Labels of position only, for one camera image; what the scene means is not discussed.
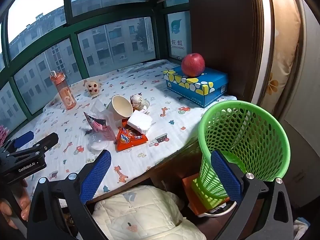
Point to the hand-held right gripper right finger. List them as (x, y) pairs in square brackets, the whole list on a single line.
[(226, 177)]

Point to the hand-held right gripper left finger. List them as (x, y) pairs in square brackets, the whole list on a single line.
[(96, 177)]

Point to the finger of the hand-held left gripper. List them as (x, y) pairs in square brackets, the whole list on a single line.
[(47, 140), (23, 138)]

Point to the clear plastic cup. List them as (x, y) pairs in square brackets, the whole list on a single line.
[(97, 143)]

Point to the pink packet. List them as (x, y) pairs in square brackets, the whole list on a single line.
[(102, 130)]

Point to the orange snack wrapper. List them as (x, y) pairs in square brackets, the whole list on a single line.
[(127, 140)]

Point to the green mesh basket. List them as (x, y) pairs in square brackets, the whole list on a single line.
[(250, 130)]

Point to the white foam block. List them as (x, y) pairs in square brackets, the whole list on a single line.
[(140, 122)]

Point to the white paper cup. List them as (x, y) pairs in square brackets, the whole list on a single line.
[(122, 106)]

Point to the white bowl with food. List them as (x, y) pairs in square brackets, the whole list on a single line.
[(145, 106)]

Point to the red white wrapper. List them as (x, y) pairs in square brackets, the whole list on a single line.
[(136, 100)]

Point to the person's left hand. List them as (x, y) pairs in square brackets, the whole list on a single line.
[(25, 208)]

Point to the pink patterned cloth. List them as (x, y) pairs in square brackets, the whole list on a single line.
[(2, 133)]

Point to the orange stool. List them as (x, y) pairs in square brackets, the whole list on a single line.
[(190, 187)]

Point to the orange water bottle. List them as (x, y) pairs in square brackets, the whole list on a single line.
[(66, 95)]

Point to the wooden table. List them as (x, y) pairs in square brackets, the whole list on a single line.
[(175, 170)]

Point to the white quilted jacket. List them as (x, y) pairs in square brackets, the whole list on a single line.
[(145, 210)]

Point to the cream spotted plush toy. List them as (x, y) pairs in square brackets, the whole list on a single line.
[(93, 88)]

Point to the blue white cloth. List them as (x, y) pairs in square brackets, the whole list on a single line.
[(300, 226)]

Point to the blue spotted tissue box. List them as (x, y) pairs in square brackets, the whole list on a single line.
[(200, 90)]

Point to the printed white blanket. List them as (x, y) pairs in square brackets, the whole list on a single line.
[(155, 100)]

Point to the red apple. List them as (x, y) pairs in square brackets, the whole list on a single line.
[(193, 65)]

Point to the cream floral bedding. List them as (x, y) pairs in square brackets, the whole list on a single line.
[(282, 42)]

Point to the dark wooden cabinet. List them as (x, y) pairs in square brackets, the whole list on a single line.
[(225, 17)]

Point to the window sticker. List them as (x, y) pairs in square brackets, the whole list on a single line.
[(177, 25)]

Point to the green window frame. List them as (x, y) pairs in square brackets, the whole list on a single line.
[(67, 5)]

